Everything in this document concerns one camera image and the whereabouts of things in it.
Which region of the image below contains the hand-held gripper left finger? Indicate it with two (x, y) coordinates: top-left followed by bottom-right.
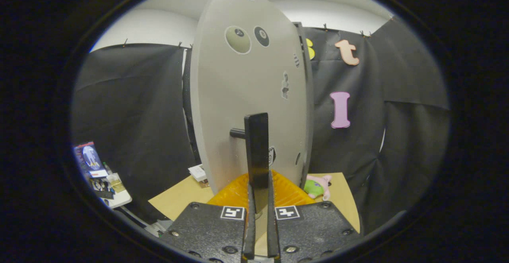
(159, 170), (255, 263)

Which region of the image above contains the grey shoe cabinet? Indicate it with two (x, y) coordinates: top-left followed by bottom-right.
(293, 21), (315, 178)

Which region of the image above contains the light grey shoe cabinet door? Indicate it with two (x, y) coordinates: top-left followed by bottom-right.
(190, 0), (315, 195)

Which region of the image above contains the blue printed poster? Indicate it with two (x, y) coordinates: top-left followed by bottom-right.
(74, 142), (109, 178)

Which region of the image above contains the white side table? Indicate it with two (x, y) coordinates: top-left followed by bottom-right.
(89, 174), (132, 209)

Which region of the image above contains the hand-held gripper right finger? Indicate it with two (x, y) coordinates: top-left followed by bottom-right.
(266, 170), (361, 263)

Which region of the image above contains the black backdrop cloth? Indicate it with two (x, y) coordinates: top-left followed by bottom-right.
(72, 17), (450, 236)

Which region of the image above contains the pink and green plush toy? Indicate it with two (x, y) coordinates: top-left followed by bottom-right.
(303, 174), (332, 201)

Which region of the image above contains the black cabinet door handle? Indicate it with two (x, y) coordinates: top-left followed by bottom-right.
(230, 113), (270, 214)

